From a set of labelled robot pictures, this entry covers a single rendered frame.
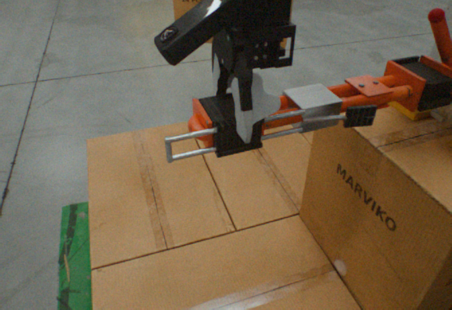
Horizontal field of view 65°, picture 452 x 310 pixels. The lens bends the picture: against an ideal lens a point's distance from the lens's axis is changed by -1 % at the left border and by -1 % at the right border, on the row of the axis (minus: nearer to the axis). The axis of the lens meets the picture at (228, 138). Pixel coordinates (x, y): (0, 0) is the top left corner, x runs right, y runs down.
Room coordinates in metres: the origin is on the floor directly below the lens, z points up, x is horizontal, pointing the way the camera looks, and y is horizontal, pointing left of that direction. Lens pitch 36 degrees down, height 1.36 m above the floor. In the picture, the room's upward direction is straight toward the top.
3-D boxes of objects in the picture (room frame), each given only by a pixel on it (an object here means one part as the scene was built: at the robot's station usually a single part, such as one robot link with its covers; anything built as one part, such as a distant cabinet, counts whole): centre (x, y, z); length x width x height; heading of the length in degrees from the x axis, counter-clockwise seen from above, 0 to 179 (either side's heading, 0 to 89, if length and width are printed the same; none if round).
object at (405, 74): (0.56, -0.33, 1.07); 0.10 x 0.08 x 0.06; 21
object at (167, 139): (0.41, -0.07, 1.07); 0.31 x 0.03 x 0.05; 111
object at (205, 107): (0.44, 0.00, 1.07); 0.08 x 0.07 x 0.05; 111
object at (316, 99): (0.48, -0.13, 1.07); 0.07 x 0.07 x 0.04; 21
